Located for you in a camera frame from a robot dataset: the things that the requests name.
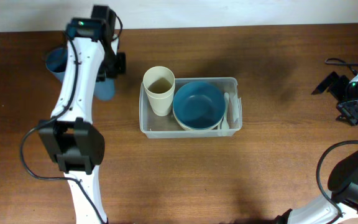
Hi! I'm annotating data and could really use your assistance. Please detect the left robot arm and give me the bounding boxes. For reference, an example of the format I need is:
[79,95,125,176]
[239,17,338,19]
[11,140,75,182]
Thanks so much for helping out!
[38,5,126,223]

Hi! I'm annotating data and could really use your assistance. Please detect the white plastic spoon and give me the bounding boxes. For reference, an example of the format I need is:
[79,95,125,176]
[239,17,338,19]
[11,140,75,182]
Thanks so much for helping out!
[221,92,229,129]

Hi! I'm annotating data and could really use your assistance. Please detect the white plastic fork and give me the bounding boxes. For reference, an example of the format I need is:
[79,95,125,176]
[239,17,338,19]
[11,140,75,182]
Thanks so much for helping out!
[217,119,223,136]

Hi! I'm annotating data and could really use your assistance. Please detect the blue bowl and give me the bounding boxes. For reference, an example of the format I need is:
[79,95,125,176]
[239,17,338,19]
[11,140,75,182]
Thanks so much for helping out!
[173,82,226,128]

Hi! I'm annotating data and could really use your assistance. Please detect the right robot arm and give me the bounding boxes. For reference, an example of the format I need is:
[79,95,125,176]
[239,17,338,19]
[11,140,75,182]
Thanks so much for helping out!
[274,58,358,224]

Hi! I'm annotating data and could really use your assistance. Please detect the blue cup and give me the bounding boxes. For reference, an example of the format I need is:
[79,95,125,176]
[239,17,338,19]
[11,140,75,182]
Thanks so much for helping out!
[94,78,116,101]
[45,47,67,83]

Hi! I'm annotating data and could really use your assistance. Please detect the cream bowl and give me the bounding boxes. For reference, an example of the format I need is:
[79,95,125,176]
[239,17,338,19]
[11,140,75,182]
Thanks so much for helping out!
[173,112,224,131]
[177,121,220,131]

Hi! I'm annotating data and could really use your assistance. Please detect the cream cup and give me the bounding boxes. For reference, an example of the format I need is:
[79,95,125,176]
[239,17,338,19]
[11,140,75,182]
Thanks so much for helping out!
[143,66,175,116]

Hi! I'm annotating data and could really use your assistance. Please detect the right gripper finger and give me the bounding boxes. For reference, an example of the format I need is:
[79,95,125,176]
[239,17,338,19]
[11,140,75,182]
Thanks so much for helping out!
[336,99,358,126]
[311,72,339,95]

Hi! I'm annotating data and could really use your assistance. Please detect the clear plastic container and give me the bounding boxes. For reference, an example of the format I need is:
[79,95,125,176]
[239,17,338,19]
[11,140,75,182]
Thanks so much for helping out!
[139,77,242,139]

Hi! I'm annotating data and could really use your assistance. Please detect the cream bowl front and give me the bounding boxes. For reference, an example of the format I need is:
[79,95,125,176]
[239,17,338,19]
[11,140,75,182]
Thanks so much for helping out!
[173,112,224,131]

